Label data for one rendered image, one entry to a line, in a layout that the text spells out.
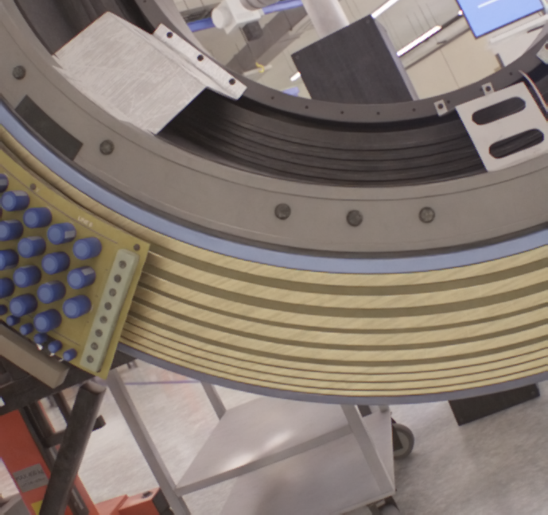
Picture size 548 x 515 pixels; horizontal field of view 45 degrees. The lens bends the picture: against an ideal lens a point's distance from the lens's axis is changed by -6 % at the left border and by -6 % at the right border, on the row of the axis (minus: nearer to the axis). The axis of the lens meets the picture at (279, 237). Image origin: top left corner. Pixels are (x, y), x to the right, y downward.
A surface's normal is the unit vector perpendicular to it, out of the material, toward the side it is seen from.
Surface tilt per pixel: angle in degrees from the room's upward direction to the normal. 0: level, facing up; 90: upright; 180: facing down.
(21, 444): 90
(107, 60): 76
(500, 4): 90
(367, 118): 90
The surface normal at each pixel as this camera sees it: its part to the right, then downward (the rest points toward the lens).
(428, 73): -0.78, 0.36
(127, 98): 0.22, -0.36
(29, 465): -0.13, 0.07
